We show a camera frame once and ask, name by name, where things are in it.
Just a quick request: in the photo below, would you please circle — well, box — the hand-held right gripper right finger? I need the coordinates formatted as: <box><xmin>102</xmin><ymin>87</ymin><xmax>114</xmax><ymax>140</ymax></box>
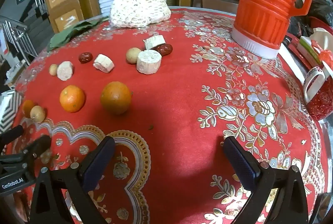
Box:
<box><xmin>223</xmin><ymin>136</ymin><xmax>316</xmax><ymax>224</ymax></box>

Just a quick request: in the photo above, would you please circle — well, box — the white box with red ribbon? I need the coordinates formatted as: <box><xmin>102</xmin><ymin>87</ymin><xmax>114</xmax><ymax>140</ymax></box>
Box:
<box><xmin>297</xmin><ymin>27</ymin><xmax>333</xmax><ymax>71</ymax></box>

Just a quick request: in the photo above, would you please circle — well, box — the large dark orange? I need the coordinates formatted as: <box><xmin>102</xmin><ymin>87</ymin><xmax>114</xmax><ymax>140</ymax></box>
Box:
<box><xmin>100</xmin><ymin>81</ymin><xmax>132</xmax><ymax>115</ymax></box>

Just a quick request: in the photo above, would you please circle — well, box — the green cloth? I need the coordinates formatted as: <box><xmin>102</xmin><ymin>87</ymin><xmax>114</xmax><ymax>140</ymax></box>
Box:
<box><xmin>48</xmin><ymin>17</ymin><xmax>111</xmax><ymax>51</ymax></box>

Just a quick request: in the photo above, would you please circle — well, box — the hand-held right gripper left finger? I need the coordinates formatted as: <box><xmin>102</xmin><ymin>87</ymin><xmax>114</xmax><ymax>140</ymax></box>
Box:
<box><xmin>29</xmin><ymin>136</ymin><xmax>116</xmax><ymax>224</ymax></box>

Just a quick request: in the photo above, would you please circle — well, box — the orange ribbed thermos jug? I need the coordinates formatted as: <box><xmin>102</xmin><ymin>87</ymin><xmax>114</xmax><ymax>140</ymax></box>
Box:
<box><xmin>231</xmin><ymin>0</ymin><xmax>315</xmax><ymax>59</ymax></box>

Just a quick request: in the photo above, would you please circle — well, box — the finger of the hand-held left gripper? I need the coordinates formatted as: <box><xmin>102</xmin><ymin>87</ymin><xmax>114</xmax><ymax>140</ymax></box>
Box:
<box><xmin>22</xmin><ymin>135</ymin><xmax>52</xmax><ymax>162</ymax></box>
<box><xmin>0</xmin><ymin>125</ymin><xmax>24</xmax><ymax>145</ymax></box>

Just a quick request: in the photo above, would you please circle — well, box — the white knitted cloth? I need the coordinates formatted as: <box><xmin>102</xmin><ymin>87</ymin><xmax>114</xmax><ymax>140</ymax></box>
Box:
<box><xmin>109</xmin><ymin>0</ymin><xmax>171</xmax><ymax>29</ymax></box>

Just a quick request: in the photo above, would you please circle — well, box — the red floral tablecloth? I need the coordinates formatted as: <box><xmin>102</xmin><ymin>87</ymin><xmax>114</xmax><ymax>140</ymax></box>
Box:
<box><xmin>14</xmin><ymin>7</ymin><xmax>328</xmax><ymax>224</ymax></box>

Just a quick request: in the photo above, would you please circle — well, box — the red mug with white handle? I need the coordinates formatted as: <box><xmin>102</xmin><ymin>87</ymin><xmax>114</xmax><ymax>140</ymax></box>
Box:
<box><xmin>303</xmin><ymin>68</ymin><xmax>333</xmax><ymax>122</ymax></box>

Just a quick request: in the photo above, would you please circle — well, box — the white tray with striped rim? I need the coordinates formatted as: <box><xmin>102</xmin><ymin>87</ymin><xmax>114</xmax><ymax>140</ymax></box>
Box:
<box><xmin>0</xmin><ymin>90</ymin><xmax>24</xmax><ymax>134</ymax></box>

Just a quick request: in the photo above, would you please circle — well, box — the black bag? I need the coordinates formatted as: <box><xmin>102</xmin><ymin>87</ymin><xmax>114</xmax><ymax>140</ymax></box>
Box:
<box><xmin>289</xmin><ymin>0</ymin><xmax>333</xmax><ymax>37</ymax></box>

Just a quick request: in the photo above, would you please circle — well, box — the staircase with metal railing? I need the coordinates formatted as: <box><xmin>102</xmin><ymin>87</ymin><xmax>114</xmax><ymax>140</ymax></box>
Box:
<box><xmin>0</xmin><ymin>0</ymin><xmax>52</xmax><ymax>63</ymax></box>

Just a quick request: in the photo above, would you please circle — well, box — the red date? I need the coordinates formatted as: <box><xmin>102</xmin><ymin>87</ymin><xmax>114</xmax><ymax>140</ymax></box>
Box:
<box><xmin>153</xmin><ymin>43</ymin><xmax>173</xmax><ymax>56</ymax></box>
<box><xmin>78</xmin><ymin>52</ymin><xmax>93</xmax><ymax>64</ymax></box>

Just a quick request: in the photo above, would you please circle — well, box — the small orange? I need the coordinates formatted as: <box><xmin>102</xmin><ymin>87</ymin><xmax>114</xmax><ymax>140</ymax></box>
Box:
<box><xmin>22</xmin><ymin>100</ymin><xmax>35</xmax><ymax>118</ymax></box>

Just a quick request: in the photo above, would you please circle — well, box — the medium bright orange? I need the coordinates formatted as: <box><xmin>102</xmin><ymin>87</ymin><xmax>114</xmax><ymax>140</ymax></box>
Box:
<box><xmin>59</xmin><ymin>85</ymin><xmax>86</xmax><ymax>113</ymax></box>

